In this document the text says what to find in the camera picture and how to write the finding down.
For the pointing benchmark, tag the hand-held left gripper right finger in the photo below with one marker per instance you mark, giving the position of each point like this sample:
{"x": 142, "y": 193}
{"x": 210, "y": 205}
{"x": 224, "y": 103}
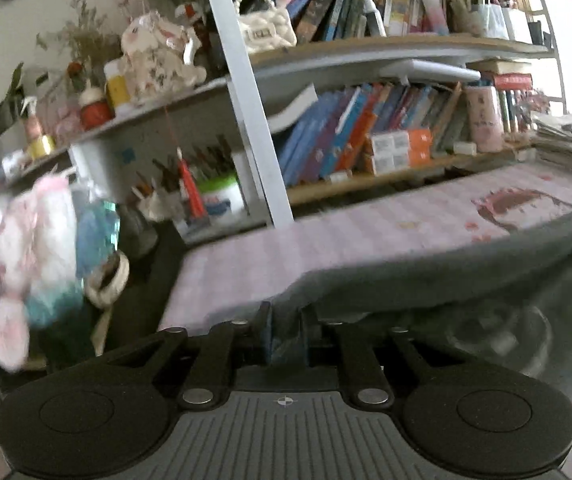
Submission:
{"x": 311, "y": 332}

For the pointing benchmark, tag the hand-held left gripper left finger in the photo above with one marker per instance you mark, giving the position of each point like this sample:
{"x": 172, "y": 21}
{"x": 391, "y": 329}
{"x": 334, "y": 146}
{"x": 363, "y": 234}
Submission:
{"x": 265, "y": 332}

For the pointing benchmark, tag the grey fleece garment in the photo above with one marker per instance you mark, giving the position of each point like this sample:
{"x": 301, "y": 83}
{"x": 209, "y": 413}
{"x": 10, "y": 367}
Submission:
{"x": 441, "y": 280}

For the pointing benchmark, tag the pink cartoon desk mat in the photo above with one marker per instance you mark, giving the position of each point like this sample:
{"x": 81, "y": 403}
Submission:
{"x": 341, "y": 245}

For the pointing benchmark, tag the white jar blue label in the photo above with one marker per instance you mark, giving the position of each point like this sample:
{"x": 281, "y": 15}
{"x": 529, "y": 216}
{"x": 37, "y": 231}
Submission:
{"x": 221, "y": 200}

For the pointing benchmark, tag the red tassel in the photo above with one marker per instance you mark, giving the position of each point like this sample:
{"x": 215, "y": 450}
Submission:
{"x": 193, "y": 195}

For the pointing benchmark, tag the white organizer with pens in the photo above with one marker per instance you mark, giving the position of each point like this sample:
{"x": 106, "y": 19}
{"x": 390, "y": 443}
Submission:
{"x": 166, "y": 202}

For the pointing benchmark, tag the row of blue children's books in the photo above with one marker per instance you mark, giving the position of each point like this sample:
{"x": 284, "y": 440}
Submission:
{"x": 326, "y": 135}

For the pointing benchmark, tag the iridescent plastic bag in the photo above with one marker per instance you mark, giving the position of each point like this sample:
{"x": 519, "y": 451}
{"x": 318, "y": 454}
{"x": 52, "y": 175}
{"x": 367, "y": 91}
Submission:
{"x": 91, "y": 230}

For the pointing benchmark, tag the orange white carton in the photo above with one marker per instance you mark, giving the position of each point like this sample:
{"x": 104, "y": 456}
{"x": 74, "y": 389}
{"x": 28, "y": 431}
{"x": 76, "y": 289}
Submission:
{"x": 418, "y": 161}
{"x": 418, "y": 141}

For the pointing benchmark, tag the white charger block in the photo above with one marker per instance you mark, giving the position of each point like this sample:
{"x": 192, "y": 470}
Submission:
{"x": 464, "y": 148}

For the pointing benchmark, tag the pink white plush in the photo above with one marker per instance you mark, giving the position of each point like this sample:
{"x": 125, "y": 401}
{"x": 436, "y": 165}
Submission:
{"x": 41, "y": 240}

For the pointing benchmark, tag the white wooden bookshelf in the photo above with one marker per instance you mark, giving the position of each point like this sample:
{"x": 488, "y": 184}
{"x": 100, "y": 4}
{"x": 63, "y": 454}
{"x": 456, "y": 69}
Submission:
{"x": 246, "y": 85}

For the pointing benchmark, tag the pink printed tumbler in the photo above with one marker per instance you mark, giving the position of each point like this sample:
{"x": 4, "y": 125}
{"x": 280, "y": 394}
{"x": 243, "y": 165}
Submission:
{"x": 483, "y": 120}

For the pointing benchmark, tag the red round jar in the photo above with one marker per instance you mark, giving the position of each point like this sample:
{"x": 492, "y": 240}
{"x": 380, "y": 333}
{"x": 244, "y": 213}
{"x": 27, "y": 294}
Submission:
{"x": 95, "y": 115}

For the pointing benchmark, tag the yellow white jar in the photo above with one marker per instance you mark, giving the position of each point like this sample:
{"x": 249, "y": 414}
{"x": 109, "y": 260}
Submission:
{"x": 116, "y": 90}

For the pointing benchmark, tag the white bar lamp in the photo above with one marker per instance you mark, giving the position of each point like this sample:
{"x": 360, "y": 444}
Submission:
{"x": 426, "y": 67}

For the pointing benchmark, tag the gold ribbon roll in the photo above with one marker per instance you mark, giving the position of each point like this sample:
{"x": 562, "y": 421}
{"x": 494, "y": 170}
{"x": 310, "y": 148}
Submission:
{"x": 41, "y": 147}

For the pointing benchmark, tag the white quilted handbag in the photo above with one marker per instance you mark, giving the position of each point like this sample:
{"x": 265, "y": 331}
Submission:
{"x": 266, "y": 32}

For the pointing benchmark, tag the stack of papers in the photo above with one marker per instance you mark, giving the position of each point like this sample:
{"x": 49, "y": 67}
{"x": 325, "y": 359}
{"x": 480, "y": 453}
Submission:
{"x": 556, "y": 145}

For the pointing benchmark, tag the small pink spray bottle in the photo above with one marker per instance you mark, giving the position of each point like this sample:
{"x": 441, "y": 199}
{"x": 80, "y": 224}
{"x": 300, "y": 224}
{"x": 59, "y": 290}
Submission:
{"x": 32, "y": 127}

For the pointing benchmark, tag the colourful dried bouquet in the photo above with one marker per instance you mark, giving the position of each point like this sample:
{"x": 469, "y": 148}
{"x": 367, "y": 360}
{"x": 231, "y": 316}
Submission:
{"x": 533, "y": 105}

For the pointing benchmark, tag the thick red book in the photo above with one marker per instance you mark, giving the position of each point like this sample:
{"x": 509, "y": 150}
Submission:
{"x": 513, "y": 81}

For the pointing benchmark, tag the row of mixed colourful books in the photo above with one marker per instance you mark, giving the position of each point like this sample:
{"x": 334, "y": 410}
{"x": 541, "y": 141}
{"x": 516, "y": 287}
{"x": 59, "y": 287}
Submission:
{"x": 346, "y": 5}

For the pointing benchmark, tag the thick cream book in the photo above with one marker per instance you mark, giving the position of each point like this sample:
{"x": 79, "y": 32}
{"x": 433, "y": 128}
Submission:
{"x": 506, "y": 66}

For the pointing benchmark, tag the pastel gradient bottle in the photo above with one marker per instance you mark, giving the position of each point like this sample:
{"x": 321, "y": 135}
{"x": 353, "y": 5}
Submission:
{"x": 433, "y": 10}

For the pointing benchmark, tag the dried plant twigs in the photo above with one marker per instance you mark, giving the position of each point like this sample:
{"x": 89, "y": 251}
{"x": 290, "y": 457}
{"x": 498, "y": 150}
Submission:
{"x": 83, "y": 35}

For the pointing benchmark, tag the green leaf plant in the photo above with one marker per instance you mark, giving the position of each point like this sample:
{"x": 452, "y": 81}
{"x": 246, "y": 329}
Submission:
{"x": 16, "y": 85}

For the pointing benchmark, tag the white pen cup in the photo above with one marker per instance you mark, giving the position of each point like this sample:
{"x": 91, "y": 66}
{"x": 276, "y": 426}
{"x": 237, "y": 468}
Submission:
{"x": 493, "y": 20}

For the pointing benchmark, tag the white pen holder box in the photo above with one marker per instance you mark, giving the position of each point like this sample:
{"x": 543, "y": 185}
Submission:
{"x": 518, "y": 25}

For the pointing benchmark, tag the small black stand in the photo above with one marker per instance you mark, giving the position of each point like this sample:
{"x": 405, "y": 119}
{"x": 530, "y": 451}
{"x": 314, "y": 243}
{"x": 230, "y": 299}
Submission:
{"x": 538, "y": 34}

